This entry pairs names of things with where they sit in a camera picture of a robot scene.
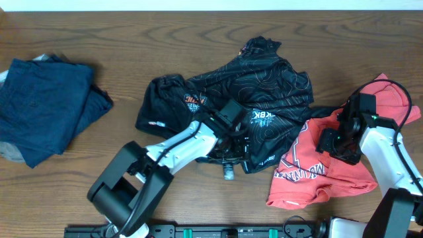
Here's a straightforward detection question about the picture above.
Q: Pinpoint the red printed t-shirt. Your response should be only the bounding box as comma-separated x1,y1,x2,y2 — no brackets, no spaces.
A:
267,74,421,210

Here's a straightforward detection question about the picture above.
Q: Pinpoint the black patterned jersey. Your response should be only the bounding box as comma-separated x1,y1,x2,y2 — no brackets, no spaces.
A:
135,36,335,174

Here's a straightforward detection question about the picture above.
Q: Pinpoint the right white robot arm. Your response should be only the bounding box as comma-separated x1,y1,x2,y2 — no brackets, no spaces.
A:
317,114,422,237

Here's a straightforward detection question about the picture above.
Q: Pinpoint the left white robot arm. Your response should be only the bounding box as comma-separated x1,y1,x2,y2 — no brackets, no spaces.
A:
87,117,241,237

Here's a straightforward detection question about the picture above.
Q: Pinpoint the folded navy blue garment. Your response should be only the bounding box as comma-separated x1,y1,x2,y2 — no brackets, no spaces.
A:
1,55,113,168

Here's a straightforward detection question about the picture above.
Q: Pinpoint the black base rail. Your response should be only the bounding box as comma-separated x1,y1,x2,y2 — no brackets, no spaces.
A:
64,223,328,238

